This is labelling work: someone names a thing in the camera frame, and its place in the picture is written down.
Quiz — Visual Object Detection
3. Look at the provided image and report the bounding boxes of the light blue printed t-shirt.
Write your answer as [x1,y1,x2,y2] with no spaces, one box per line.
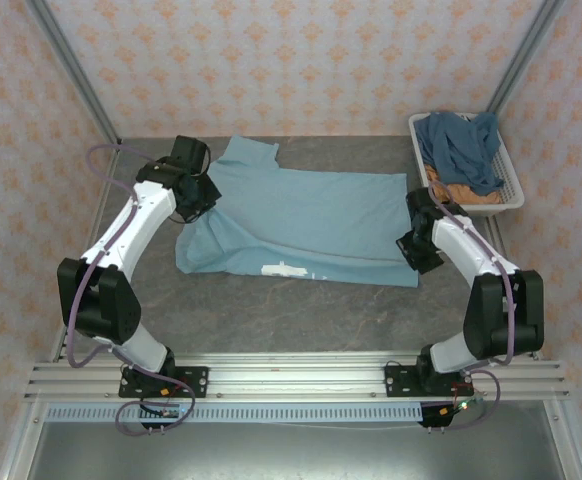
[174,135,420,289]

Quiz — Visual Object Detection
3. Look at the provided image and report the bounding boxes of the orange t-shirt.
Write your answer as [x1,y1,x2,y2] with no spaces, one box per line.
[423,163,503,205]

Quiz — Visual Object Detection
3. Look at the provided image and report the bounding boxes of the dark blue t-shirt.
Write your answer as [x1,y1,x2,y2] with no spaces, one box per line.
[414,111,506,197]

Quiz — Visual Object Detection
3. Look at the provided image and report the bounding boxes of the white plastic basket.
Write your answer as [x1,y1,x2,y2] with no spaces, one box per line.
[408,112,526,219]

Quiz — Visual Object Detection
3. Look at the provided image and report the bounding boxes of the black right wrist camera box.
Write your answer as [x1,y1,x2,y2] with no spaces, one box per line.
[395,232,446,276]

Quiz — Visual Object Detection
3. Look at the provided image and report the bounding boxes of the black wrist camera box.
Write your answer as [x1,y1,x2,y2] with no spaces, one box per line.
[170,134,211,177]
[395,232,446,276]

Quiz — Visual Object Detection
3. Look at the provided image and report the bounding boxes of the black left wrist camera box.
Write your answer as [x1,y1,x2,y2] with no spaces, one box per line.
[170,134,211,177]

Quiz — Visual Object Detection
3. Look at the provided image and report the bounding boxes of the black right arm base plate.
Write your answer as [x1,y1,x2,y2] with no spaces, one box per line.
[384,363,475,400]

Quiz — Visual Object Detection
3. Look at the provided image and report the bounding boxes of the aluminium frame corner post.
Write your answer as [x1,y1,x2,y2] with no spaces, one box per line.
[24,0,122,146]
[485,0,567,115]

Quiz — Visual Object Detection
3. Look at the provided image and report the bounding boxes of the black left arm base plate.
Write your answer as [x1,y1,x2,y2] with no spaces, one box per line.
[118,366,210,400]

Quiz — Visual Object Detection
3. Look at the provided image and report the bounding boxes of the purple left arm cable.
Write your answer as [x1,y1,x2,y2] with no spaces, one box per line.
[66,143,197,437]

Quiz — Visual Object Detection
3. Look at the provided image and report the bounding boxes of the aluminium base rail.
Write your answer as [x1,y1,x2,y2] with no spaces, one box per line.
[23,352,570,401]

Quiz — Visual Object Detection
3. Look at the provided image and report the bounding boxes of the white slotted cable duct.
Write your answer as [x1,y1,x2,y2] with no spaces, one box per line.
[44,403,425,424]

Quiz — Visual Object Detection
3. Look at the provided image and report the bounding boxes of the aluminium lower frame post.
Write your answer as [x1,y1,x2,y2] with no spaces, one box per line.
[543,399,582,480]
[0,399,47,480]

